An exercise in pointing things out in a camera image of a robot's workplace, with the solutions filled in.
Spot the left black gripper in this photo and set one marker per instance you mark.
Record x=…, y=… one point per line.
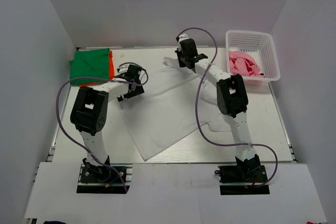
x=135, y=92

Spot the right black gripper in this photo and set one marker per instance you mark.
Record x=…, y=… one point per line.
x=181, y=57

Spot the white t shirt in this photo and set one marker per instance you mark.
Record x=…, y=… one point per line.
x=173, y=104

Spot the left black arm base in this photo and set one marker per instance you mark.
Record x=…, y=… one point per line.
x=90, y=183

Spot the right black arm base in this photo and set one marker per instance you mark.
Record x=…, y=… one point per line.
x=232, y=181

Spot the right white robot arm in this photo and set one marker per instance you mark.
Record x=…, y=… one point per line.
x=231, y=99

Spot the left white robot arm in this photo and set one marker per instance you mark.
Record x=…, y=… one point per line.
x=89, y=112

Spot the orange folded t shirt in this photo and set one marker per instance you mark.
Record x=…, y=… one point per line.
x=112, y=66

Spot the green folded t shirt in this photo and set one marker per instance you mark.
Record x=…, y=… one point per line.
x=89, y=66

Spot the pink t shirt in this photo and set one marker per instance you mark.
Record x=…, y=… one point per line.
x=243, y=64

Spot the white plastic basket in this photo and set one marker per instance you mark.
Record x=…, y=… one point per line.
x=253, y=45

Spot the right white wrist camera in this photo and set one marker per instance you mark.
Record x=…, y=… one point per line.
x=182, y=37

